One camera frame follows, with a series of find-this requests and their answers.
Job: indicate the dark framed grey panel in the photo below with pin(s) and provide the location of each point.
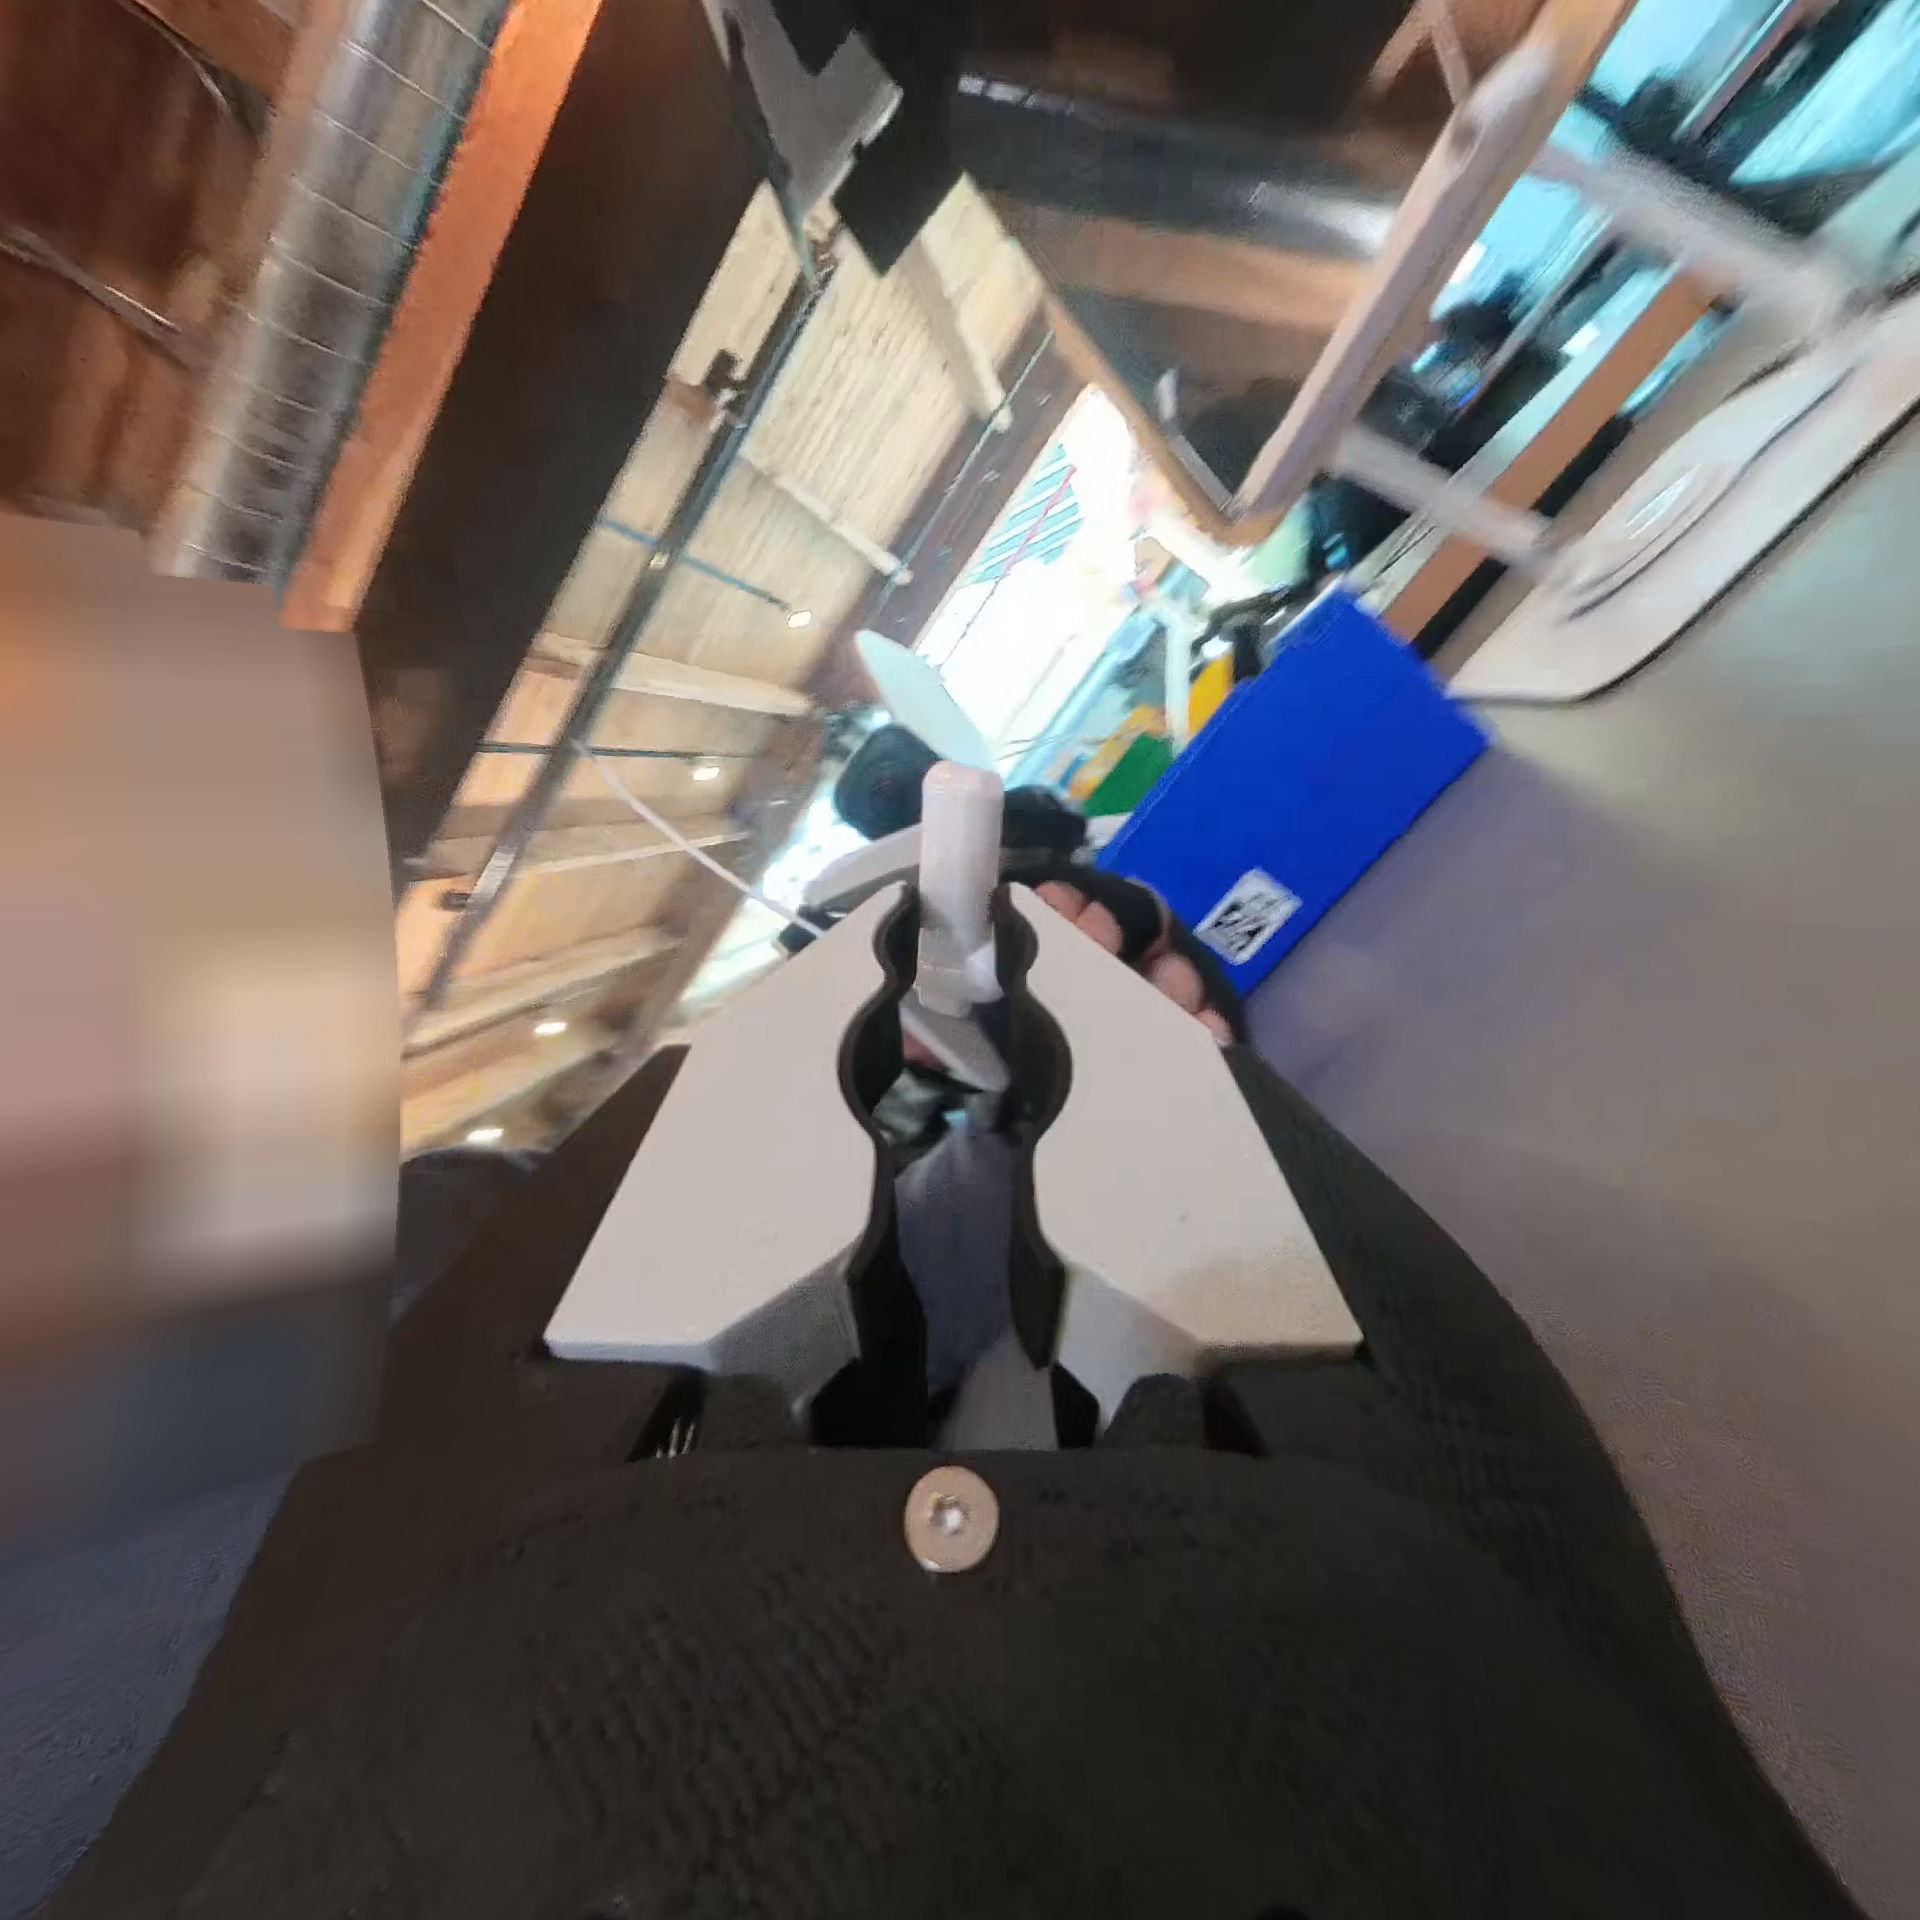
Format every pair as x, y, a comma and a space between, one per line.
811, 90

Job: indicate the yellow plastic bin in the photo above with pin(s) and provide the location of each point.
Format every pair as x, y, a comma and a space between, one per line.
1217, 684

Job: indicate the silver ceiling duct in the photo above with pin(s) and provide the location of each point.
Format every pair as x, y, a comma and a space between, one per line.
332, 302

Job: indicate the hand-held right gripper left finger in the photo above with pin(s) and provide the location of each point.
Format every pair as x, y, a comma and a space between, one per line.
719, 1200

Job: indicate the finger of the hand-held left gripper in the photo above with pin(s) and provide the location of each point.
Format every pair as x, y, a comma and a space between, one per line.
919, 695
870, 875

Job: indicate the blue plastic bin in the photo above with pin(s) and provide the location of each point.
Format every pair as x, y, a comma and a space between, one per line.
1303, 750

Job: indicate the green plastic bin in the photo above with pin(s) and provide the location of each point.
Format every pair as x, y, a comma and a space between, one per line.
1133, 778

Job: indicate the white plastic clip piece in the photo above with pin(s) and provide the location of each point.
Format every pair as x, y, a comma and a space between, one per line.
961, 841

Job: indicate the person's left hand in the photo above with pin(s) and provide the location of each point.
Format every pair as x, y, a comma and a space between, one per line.
1185, 990

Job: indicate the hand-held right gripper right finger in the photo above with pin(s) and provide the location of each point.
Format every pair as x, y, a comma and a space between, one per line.
1185, 1215

